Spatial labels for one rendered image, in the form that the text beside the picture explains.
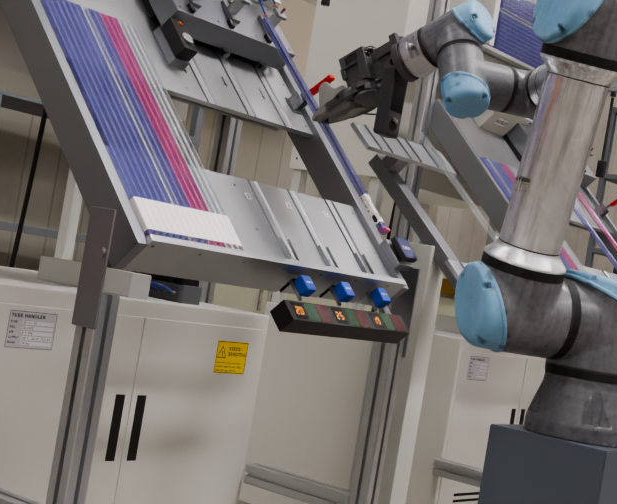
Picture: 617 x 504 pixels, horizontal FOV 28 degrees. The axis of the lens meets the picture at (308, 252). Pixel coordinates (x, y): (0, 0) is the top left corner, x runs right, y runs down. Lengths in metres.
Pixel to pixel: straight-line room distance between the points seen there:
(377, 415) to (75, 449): 0.74
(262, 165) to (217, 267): 5.23
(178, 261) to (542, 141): 0.57
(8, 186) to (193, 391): 3.68
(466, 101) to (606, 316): 0.44
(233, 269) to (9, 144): 4.06
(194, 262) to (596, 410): 0.63
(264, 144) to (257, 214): 5.06
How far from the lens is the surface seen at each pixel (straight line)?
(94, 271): 1.76
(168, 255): 1.83
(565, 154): 1.67
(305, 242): 2.15
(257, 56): 2.47
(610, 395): 1.78
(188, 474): 2.41
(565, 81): 1.67
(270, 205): 2.14
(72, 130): 1.91
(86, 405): 1.78
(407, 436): 2.58
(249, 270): 1.97
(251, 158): 7.07
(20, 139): 5.98
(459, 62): 2.01
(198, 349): 2.36
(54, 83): 1.97
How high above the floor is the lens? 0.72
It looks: 1 degrees up
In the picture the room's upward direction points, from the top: 10 degrees clockwise
